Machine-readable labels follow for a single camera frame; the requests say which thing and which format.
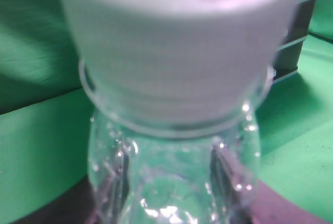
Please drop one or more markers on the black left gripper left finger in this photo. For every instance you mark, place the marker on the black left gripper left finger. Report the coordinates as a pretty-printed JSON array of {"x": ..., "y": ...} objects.
[{"x": 110, "y": 164}]

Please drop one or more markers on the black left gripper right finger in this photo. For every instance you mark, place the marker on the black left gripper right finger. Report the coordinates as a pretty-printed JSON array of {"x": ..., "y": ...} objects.
[{"x": 233, "y": 186}]

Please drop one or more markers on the clear plastic water bottle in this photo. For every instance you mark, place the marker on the clear plastic water bottle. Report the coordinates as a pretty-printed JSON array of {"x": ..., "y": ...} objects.
[{"x": 177, "y": 77}]

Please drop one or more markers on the white plastic drawer cabinet frame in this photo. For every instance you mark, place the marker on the white plastic drawer cabinet frame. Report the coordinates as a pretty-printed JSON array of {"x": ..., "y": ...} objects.
[{"x": 286, "y": 62}]

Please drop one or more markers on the green cloth backdrop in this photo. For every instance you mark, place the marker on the green cloth backdrop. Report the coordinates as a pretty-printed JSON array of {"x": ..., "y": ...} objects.
[{"x": 38, "y": 58}]

